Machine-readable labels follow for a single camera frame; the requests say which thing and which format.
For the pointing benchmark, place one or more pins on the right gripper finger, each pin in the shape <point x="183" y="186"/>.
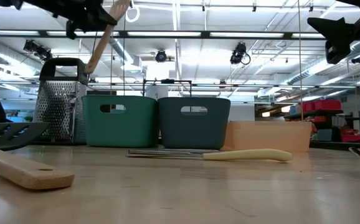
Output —
<point x="335" y="29"/>

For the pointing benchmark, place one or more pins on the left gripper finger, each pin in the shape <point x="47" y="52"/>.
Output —
<point x="99" y="20"/>

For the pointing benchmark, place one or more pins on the wooden slotted spatula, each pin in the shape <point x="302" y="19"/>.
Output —
<point x="100" y="49"/>
<point x="21" y="169"/>

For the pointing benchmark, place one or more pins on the black slotted spatula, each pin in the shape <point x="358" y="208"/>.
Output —
<point x="27" y="130"/>

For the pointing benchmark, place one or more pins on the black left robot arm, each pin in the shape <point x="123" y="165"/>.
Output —
<point x="8" y="3"/>

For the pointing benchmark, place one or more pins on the black ceiling spotlight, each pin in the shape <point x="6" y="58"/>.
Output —
<point x="160" y="56"/>

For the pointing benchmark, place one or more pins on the red storage bin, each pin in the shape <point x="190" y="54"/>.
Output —
<point x="323" y="105"/>

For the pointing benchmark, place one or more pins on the metal shelf rack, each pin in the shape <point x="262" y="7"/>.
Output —
<point x="320" y="119"/>

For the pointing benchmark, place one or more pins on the metal box grater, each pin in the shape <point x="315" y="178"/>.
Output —
<point x="58" y="109"/>

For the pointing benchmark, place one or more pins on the green plastic bin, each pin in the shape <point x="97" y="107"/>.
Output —
<point x="121" y="130"/>

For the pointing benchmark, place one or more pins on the orange plastic bin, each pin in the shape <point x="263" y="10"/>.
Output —
<point x="267" y="135"/>

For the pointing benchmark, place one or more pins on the blue plastic bin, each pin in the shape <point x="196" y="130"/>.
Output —
<point x="192" y="130"/>

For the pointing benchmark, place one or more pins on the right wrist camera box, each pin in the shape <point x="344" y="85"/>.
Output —
<point x="337" y="53"/>

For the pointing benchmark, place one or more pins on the black ceiling camera cluster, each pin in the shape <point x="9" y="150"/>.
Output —
<point x="36" y="49"/>

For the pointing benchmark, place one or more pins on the black overhead rail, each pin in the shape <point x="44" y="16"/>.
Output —
<point x="205" y="34"/>

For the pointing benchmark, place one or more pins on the black aluminium table frame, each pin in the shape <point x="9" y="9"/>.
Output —
<point x="339" y="145"/>

